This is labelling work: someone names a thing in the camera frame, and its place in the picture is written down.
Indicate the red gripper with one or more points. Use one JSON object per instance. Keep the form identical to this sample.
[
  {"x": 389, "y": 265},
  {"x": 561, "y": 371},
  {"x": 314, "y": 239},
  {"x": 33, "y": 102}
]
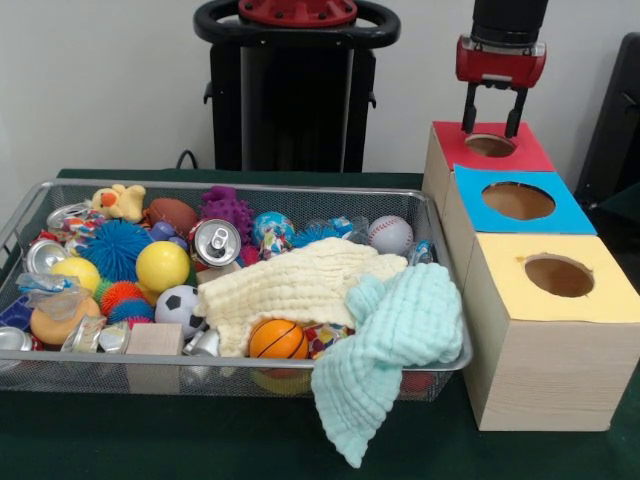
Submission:
[{"x": 500, "y": 65}]

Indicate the mint green cloth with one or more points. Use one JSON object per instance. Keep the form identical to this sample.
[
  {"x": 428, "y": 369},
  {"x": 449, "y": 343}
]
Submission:
[{"x": 380, "y": 350}]

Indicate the yellow plush duck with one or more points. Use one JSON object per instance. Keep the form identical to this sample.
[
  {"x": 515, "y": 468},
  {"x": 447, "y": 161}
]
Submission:
[{"x": 119, "y": 200}]

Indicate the wooden box with three holes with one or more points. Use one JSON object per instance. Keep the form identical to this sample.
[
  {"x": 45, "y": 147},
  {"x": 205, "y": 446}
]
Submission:
[{"x": 550, "y": 375}]

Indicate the shallow clear mesh bin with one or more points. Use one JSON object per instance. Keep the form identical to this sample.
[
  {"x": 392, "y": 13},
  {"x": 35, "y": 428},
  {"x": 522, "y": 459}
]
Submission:
[{"x": 75, "y": 380}]

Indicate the black chair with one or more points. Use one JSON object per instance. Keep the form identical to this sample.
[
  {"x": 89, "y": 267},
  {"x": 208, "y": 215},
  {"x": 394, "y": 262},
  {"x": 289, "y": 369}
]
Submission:
[{"x": 620, "y": 125}]

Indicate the white baseball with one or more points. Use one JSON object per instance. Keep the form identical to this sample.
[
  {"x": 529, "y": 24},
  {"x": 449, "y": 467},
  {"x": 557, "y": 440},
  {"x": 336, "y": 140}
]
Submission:
[{"x": 391, "y": 234}]

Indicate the dark green side table cloth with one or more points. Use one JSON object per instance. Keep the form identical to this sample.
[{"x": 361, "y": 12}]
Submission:
[{"x": 625, "y": 200}]

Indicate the cream yellow cloth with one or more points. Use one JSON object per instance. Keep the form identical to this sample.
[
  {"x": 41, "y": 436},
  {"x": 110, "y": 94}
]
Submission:
[{"x": 300, "y": 285}]

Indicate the silver drink can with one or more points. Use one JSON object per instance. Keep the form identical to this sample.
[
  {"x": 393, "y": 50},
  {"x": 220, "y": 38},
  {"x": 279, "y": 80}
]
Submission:
[{"x": 216, "y": 242}]

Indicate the orange toy basketball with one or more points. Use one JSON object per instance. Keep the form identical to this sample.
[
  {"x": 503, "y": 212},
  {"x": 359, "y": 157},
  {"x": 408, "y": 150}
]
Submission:
[{"x": 279, "y": 340}]

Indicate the large yellow ball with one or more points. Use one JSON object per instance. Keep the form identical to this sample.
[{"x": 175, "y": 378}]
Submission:
[{"x": 163, "y": 265}]

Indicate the black white soccer ball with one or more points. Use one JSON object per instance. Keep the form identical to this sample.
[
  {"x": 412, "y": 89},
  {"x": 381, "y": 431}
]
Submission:
[{"x": 179, "y": 310}]

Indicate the plain wooden block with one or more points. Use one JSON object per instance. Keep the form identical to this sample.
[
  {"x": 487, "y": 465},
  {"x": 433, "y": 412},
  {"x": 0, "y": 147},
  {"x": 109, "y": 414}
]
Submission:
[{"x": 154, "y": 340}]

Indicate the small yellow ball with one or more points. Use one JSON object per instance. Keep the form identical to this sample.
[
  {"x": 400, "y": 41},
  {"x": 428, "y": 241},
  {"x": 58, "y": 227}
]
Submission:
[{"x": 79, "y": 272}]

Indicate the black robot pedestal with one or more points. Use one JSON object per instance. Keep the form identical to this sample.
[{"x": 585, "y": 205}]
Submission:
[{"x": 280, "y": 100}]

